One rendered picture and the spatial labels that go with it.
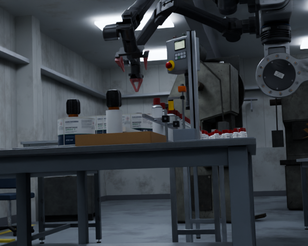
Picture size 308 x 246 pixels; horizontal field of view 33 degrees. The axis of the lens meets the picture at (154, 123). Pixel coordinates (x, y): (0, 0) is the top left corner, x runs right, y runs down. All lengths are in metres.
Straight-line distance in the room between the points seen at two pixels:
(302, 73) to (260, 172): 9.86
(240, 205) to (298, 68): 0.88
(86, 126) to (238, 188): 1.29
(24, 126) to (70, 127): 5.53
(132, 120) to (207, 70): 4.00
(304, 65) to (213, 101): 4.56
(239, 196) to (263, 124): 10.55
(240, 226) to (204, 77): 5.35
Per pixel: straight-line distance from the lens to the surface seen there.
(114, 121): 2.81
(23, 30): 8.54
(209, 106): 6.89
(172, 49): 3.01
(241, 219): 1.69
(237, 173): 1.68
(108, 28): 2.18
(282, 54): 2.38
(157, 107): 2.52
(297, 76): 2.36
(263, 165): 12.17
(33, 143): 4.74
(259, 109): 12.24
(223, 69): 6.91
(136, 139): 1.72
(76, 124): 2.76
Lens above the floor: 0.75
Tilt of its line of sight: 5 degrees up
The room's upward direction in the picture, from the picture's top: 2 degrees counter-clockwise
